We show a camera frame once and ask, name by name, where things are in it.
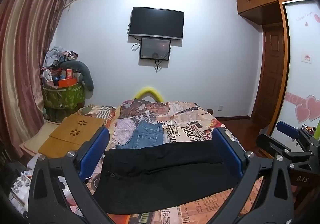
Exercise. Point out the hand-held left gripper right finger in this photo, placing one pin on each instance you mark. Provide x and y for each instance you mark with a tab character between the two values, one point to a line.
228	154

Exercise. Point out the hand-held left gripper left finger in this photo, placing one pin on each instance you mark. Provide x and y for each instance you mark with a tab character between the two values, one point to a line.
93	149

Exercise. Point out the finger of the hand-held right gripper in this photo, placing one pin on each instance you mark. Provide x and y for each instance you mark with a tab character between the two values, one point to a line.
287	127
268	142

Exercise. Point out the black pants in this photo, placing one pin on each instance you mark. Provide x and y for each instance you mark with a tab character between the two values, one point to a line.
162	176

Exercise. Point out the wooden lap table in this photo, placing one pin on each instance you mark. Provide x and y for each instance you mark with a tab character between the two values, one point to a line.
72	134

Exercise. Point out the white wardrobe door heart stickers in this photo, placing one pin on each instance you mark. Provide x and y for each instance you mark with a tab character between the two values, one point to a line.
302	84

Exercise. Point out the blue jeans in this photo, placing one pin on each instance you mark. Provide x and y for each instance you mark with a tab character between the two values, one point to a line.
142	136

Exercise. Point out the bed with newspaper-print sheet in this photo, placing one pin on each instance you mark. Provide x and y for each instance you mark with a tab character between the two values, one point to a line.
190	119

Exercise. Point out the brown wooden door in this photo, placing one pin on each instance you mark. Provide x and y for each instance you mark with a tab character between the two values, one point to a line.
271	71

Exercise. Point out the green patterned storage bag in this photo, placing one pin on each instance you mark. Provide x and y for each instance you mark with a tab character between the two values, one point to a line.
62	99

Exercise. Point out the beige floor cushion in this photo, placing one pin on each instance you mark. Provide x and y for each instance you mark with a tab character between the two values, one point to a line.
32	140

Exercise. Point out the orange box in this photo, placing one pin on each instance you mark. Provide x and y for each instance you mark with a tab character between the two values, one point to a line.
67	82

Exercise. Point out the grey neck pillow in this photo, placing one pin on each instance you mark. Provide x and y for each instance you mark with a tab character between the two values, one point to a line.
86	76

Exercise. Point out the small red box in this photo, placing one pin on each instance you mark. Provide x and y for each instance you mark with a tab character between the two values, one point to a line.
69	73

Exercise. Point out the yellow foam pillow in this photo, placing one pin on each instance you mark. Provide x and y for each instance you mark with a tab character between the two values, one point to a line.
148	89

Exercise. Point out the pile of clothes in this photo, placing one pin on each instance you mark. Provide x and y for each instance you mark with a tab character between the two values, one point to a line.
58	55

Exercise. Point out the small black monitor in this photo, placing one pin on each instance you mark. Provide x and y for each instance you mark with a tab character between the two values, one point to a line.
155	48

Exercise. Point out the striped red curtain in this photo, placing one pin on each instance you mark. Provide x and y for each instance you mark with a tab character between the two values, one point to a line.
25	51

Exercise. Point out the white wall socket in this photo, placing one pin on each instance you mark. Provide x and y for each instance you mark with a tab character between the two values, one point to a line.
220	108

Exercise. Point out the black wall television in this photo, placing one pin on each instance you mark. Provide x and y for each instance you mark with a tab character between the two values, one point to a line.
156	23

